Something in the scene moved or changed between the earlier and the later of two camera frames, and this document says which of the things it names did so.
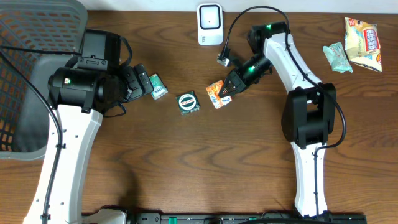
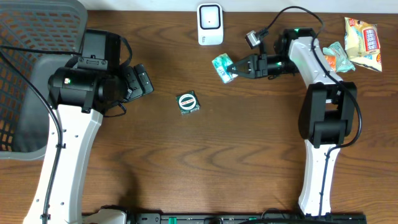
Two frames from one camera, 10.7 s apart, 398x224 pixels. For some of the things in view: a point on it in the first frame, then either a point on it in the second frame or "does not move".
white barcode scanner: x=210 y=23 does not move
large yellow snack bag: x=362 y=44 does not move
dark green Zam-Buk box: x=188 y=102 does not move
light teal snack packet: x=337 y=58 does not move
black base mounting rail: x=271 y=218 does not move
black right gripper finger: x=232 y=84 -> x=246 y=66
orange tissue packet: x=213 y=90 -> x=331 y=61
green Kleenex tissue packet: x=159 y=89 -> x=221 y=63
